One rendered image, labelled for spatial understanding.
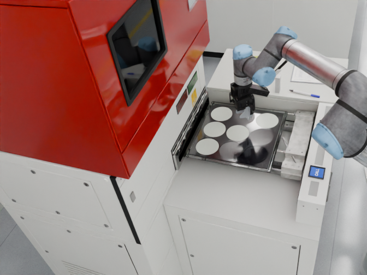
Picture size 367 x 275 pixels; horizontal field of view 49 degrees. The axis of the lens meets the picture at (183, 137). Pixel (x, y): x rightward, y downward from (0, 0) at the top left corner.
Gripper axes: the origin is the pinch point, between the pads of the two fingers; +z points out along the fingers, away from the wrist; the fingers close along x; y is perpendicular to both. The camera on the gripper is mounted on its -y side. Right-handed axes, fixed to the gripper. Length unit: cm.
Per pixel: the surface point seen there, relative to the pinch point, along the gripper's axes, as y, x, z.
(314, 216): 1, 51, 9
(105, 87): 57, 30, -59
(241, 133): 4.6, 1.2, 7.2
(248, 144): 5.3, 9.0, 7.2
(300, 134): -18.2, 12.8, 9.2
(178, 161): 35.8, 2.2, 8.2
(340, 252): -39, 32, 97
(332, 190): -62, -6, 97
